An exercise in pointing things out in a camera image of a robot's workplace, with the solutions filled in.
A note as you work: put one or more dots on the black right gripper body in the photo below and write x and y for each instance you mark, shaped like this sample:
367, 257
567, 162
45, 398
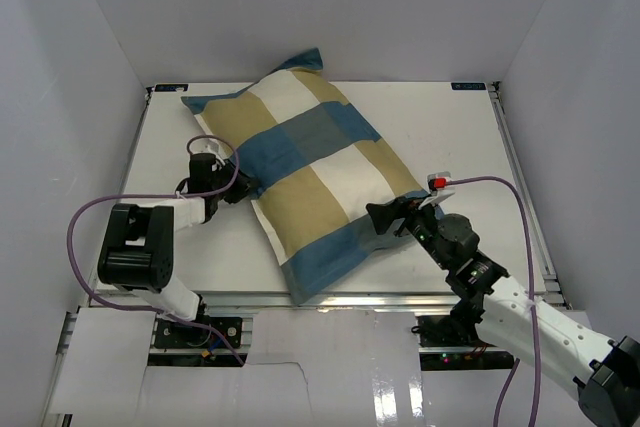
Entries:
422, 225

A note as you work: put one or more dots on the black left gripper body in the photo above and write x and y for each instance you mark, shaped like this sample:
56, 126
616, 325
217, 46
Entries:
223, 176

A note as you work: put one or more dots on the blue beige white checked pillowcase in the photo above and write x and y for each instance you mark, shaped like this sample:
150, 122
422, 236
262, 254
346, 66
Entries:
346, 161

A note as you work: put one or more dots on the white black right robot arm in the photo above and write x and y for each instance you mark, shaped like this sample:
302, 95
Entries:
600, 373

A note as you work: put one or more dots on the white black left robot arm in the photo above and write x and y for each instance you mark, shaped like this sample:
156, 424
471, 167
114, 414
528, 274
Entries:
137, 253

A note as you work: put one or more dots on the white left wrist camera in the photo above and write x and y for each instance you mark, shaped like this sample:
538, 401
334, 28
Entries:
208, 146

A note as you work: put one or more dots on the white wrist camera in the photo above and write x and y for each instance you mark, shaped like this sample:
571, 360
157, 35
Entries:
208, 146
440, 188

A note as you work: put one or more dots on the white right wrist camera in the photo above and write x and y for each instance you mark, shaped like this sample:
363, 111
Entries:
440, 188

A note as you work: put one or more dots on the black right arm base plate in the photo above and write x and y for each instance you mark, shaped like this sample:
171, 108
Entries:
446, 331

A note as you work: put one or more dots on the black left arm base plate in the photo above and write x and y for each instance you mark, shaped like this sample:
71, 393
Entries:
171, 335

